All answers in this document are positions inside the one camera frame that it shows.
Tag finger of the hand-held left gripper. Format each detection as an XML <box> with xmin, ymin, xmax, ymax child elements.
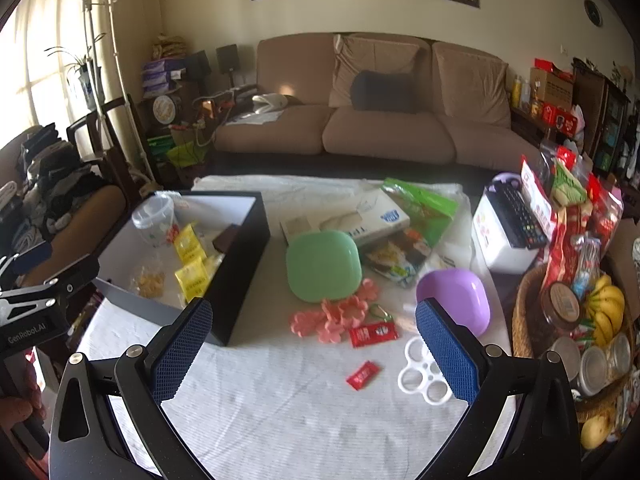
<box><xmin>47</xmin><ymin>255</ymin><xmax>101</xmax><ymax>306</ymax></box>
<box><xmin>0</xmin><ymin>241</ymin><xmax>55</xmax><ymax>276</ymax></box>

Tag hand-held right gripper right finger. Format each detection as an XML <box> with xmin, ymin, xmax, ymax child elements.
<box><xmin>415</xmin><ymin>297</ymin><xmax>583</xmax><ymax>480</ymax></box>

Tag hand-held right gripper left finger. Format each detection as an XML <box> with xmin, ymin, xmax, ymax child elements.
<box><xmin>48</xmin><ymin>297</ymin><xmax>236</xmax><ymax>480</ymax></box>

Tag white plastic bag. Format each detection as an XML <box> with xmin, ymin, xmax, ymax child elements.
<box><xmin>425</xmin><ymin>240</ymin><xmax>473</xmax><ymax>286</ymax></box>

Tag black storage box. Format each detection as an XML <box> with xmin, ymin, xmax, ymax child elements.
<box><xmin>95</xmin><ymin>191</ymin><xmax>272</xmax><ymax>347</ymax></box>

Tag green snack bag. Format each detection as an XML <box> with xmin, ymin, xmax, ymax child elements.
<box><xmin>382</xmin><ymin>177</ymin><xmax>460</xmax><ymax>251</ymax></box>

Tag white cloth covered desktop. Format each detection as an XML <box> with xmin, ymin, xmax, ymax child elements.
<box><xmin>75</xmin><ymin>175</ymin><xmax>516</xmax><ymax>480</ymax></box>

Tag person's left hand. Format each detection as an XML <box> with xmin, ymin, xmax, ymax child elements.
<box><xmin>0</xmin><ymin>395</ymin><xmax>36</xmax><ymax>441</ymax></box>

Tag purple plastic bowl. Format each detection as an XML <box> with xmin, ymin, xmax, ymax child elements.
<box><xmin>416</xmin><ymin>268</ymin><xmax>490</xmax><ymax>337</ymax></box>

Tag red sauce packet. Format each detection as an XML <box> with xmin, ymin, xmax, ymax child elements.
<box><xmin>346</xmin><ymin>361</ymin><xmax>381</xmax><ymax>391</ymax></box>
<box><xmin>348</xmin><ymin>322</ymin><xmax>400</xmax><ymax>348</ymax></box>

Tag clear bag of yellow snacks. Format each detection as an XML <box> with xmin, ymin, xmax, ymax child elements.
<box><xmin>131</xmin><ymin>260</ymin><xmax>166</xmax><ymax>298</ymax></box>

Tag yellow tea bag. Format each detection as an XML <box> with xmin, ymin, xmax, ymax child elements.
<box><xmin>173</xmin><ymin>225</ymin><xmax>206</xmax><ymax>263</ymax></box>
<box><xmin>175</xmin><ymin>257</ymin><xmax>211</xmax><ymax>303</ymax></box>

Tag pile of clothes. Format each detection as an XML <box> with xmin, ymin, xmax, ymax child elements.
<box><xmin>0</xmin><ymin>125</ymin><xmax>128</xmax><ymax>281</ymax></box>

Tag clear plastic cup with lid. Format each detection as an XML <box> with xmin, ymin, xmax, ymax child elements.
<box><xmin>131</xmin><ymin>192</ymin><xmax>179</xmax><ymax>248</ymax></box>

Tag wicker basket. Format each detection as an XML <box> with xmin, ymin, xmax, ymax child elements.
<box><xmin>512</xmin><ymin>260</ymin><xmax>640</xmax><ymax>426</ymax></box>

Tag pink flower shaped clip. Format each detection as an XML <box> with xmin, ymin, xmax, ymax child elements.
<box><xmin>357</xmin><ymin>277</ymin><xmax>383</xmax><ymax>306</ymax></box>
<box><xmin>322</xmin><ymin>297</ymin><xmax>371</xmax><ymax>343</ymax></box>
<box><xmin>289</xmin><ymin>310</ymin><xmax>326</xmax><ymax>338</ymax></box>

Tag clear food packet with picture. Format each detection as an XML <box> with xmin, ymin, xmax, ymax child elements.
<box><xmin>362</xmin><ymin>230</ymin><xmax>433</xmax><ymax>286</ymax></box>

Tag white box with purple lid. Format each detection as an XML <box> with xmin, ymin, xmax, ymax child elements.
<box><xmin>472</xmin><ymin>172</ymin><xmax>538</xmax><ymax>273</ymax></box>

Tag glass jar with silver lid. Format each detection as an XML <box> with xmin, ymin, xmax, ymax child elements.
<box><xmin>607</xmin><ymin>332</ymin><xmax>632</xmax><ymax>373</ymax></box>
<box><xmin>575</xmin><ymin>346</ymin><xmax>608</xmax><ymax>397</ymax></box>
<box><xmin>552</xmin><ymin>336</ymin><xmax>583</xmax><ymax>381</ymax></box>

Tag dark brown wallet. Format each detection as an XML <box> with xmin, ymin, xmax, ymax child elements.
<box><xmin>212</xmin><ymin>227</ymin><xmax>241</xmax><ymax>252</ymax></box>

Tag brown jar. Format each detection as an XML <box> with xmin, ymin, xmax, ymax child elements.
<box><xmin>540</xmin><ymin>282</ymin><xmax>583</xmax><ymax>333</ymax></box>

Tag dark wooden chair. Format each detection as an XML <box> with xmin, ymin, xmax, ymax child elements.
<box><xmin>66</xmin><ymin>95</ymin><xmax>151</xmax><ymax>186</ymax></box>

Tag black remote control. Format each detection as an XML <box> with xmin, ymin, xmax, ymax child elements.
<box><xmin>492</xmin><ymin>183</ymin><xmax>548</xmax><ymax>250</ymax></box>

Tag green yellow bag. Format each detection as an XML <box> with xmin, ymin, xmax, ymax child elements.
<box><xmin>167</xmin><ymin>142</ymin><xmax>208</xmax><ymax>168</ymax></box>

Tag red orange snack packet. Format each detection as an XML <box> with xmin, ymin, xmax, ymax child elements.
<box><xmin>547</xmin><ymin>205</ymin><xmax>601</xmax><ymax>286</ymax></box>

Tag clear candy tube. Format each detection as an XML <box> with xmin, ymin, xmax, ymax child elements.
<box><xmin>570</xmin><ymin>232</ymin><xmax>601</xmax><ymax>301</ymax></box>

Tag yellow mango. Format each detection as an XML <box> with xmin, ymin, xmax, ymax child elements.
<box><xmin>580</xmin><ymin>412</ymin><xmax>613</xmax><ymax>450</ymax></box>

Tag beige disposable glove box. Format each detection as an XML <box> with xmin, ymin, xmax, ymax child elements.
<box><xmin>279</xmin><ymin>191</ymin><xmax>411</xmax><ymax>248</ymax></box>

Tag bunch of bananas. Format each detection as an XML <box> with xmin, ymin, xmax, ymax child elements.
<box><xmin>585</xmin><ymin>275</ymin><xmax>627</xmax><ymax>348</ymax></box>

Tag red and white snack packet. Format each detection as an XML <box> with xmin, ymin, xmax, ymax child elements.
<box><xmin>520</xmin><ymin>157</ymin><xmax>558</xmax><ymax>241</ymax></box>

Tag round tin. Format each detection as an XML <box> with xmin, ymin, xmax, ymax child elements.
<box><xmin>151</xmin><ymin>94</ymin><xmax>176</xmax><ymax>123</ymax></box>

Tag potted plant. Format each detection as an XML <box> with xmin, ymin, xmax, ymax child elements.
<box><xmin>45</xmin><ymin>32</ymin><xmax>108</xmax><ymax>111</ymax></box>

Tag green snack packet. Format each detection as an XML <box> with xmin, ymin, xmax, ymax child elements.
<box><xmin>550</xmin><ymin>165</ymin><xmax>588</xmax><ymax>206</ymax></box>

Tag red snack bag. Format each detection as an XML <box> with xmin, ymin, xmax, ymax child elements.
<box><xmin>587</xmin><ymin>175</ymin><xmax>626</xmax><ymax>261</ymax></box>

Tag purple tissue packs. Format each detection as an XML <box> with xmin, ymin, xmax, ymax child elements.
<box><xmin>141</xmin><ymin>57</ymin><xmax>187</xmax><ymax>96</ymax></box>

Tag brown sofa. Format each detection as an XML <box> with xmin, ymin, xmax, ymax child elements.
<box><xmin>214</xmin><ymin>32</ymin><xmax>551</xmax><ymax>173</ymax></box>

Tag white coat stand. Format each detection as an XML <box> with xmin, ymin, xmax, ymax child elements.
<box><xmin>75</xmin><ymin>0</ymin><xmax>156</xmax><ymax>186</ymax></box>

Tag white massager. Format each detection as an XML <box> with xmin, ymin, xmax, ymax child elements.
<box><xmin>251</xmin><ymin>94</ymin><xmax>290</xmax><ymax>115</ymax></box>

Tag black speaker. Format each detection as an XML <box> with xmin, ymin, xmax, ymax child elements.
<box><xmin>216</xmin><ymin>44</ymin><xmax>240</xmax><ymax>73</ymax></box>

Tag yellow bottles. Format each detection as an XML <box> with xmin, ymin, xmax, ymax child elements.
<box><xmin>510</xmin><ymin>75</ymin><xmax>531</xmax><ymax>111</ymax></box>

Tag cardboard box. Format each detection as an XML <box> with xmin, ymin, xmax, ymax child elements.
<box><xmin>530</xmin><ymin>67</ymin><xmax>575</xmax><ymax>111</ymax></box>

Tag dark wooden cabinet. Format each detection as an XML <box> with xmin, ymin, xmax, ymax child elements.
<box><xmin>570</xmin><ymin>57</ymin><xmax>640</xmax><ymax>186</ymax></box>

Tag beige pillow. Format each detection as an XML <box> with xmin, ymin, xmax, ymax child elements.
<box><xmin>330</xmin><ymin>35</ymin><xmax>421</xmax><ymax>108</ymax></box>

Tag white plastic ring holder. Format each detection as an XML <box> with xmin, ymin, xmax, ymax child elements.
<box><xmin>397</xmin><ymin>336</ymin><xmax>453</xmax><ymax>405</ymax></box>

